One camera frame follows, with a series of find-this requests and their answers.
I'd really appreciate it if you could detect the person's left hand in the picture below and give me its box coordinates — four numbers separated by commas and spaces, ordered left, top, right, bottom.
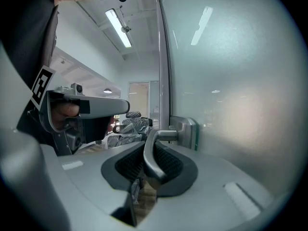
51, 103, 80, 131

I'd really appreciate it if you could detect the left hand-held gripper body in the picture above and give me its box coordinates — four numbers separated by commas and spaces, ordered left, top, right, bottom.
30, 65, 91, 156

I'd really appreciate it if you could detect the wooden framed doorway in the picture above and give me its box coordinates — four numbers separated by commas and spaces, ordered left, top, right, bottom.
128, 81, 150, 116

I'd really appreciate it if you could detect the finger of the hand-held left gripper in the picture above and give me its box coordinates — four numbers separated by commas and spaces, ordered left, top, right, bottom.
89, 99, 131, 119
82, 116, 114, 145

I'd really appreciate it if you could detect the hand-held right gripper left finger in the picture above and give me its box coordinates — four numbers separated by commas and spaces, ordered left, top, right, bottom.
39, 140, 145, 231

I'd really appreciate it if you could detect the frosted glass door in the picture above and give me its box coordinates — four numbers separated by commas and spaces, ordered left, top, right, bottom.
157, 0, 308, 202

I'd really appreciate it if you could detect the metal door handle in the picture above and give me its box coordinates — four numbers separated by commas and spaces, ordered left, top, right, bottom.
143, 129, 180, 185

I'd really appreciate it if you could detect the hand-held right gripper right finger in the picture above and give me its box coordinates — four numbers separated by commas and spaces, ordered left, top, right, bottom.
136, 143, 286, 231

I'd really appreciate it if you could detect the plastic-wrapped black office chair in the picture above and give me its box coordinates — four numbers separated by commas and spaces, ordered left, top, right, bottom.
121, 111, 154, 139
106, 130, 145, 150

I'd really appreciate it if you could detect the long fluorescent ceiling light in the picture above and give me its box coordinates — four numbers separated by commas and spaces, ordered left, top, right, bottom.
104, 8, 133, 49

